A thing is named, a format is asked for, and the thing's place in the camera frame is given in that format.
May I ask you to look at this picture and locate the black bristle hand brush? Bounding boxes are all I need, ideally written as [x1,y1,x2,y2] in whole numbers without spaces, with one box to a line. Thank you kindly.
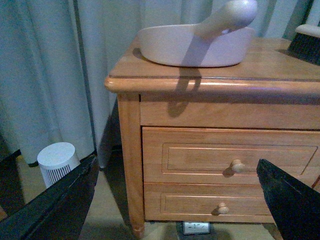
[287,24,320,66]

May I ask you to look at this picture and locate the wooden drawer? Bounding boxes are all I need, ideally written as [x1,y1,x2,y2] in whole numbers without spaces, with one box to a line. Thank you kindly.
[144,183,274,223]
[142,127,320,185]

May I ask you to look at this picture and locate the wooden nightstand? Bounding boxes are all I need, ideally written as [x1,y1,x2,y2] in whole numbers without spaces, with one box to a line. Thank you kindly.
[105,38,320,238]

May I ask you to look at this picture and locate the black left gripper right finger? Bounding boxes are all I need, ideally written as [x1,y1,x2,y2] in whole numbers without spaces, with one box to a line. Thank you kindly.
[256,159,320,240]

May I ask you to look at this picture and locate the lower round wooden knob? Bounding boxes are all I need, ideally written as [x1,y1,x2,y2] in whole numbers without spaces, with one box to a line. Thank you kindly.
[217,202,229,215]

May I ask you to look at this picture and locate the lower wooden drawer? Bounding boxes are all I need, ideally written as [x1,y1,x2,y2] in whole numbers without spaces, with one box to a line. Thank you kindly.
[144,183,274,223]

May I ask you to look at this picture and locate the white cylindrical air purifier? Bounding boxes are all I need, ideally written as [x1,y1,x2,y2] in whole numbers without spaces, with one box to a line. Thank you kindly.
[37,142,80,189]

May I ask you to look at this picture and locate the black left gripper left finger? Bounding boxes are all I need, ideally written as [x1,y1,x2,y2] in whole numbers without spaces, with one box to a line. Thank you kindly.
[0,155,99,240]

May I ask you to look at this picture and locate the upper wooden drawer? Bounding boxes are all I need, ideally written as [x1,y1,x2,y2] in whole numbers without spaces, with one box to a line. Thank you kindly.
[142,127,320,185]

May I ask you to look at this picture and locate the beige plastic dustpan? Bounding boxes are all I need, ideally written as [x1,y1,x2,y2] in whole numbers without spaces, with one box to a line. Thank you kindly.
[138,0,258,68]

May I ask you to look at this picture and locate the upper round wooden knob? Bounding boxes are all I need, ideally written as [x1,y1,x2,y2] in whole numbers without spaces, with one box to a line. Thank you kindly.
[231,159,246,173]

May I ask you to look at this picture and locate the round wooden knob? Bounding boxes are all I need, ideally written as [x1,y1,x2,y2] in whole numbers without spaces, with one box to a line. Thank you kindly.
[217,202,229,215]
[231,159,246,173]

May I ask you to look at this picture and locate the white power strip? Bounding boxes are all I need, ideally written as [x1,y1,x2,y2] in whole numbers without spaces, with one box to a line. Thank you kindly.
[182,221,210,235]

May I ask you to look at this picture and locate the pale grey curtain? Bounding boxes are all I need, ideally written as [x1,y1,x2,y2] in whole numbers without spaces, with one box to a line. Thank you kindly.
[0,0,320,169]

